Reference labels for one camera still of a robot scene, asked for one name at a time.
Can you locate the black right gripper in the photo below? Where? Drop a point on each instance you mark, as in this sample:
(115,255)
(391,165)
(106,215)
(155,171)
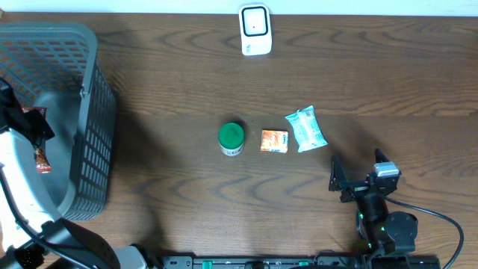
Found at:
(339,181)

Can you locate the teal wet wipes pack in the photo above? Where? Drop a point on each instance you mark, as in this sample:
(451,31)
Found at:
(306,129)

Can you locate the orange snack box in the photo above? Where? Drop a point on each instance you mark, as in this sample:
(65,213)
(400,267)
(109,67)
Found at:
(274,141)

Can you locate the green lid jar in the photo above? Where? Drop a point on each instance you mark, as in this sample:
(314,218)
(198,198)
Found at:
(231,139)

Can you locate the red orange snack bar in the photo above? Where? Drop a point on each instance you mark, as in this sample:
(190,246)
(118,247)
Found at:
(42,163)

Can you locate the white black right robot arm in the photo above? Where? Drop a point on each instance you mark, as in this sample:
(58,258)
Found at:
(388,233)

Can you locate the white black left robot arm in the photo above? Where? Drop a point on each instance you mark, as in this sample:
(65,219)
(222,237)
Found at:
(32,226)

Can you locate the white barcode scanner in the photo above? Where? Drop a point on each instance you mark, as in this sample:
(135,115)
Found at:
(255,30)

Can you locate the grey plastic basket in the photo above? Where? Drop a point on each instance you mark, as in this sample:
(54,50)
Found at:
(53,66)

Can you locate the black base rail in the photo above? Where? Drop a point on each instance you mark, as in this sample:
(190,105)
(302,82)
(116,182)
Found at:
(324,260)

